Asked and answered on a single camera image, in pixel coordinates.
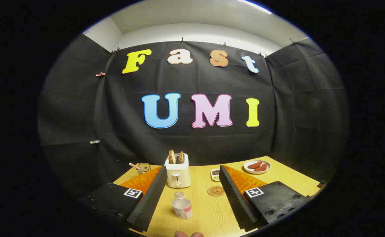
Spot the clear plastic juice bottle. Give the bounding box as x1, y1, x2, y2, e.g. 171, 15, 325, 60
172, 192, 193, 220

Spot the round wooden coaster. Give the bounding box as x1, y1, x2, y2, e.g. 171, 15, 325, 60
207, 186, 226, 197

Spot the wooden table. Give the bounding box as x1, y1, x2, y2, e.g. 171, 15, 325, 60
113, 156, 321, 237

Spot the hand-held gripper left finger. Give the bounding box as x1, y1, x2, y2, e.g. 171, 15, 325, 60
89, 166, 168, 233

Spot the black backdrop cloth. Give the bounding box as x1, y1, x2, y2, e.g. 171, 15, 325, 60
38, 35, 349, 198

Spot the cream toaster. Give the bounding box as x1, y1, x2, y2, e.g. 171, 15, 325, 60
164, 153, 191, 188

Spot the round white plate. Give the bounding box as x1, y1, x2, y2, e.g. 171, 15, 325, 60
243, 160, 271, 174

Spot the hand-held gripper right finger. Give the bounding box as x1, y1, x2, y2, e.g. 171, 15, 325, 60
219, 165, 311, 232

